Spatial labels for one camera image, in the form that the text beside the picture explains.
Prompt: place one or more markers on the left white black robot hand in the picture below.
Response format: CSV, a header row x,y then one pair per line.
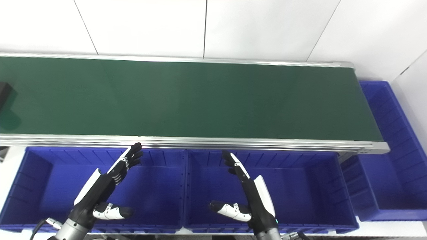
x,y
96,190

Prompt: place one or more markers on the black cylinder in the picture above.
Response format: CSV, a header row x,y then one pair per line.
x,y
4,95

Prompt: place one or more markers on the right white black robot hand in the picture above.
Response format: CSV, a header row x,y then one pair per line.
x,y
260,200

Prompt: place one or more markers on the green conveyor belt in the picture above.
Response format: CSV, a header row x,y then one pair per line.
x,y
233,144
200,100

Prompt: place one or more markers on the blue plastic bin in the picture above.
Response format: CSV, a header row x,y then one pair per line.
x,y
390,180
300,190
50,186

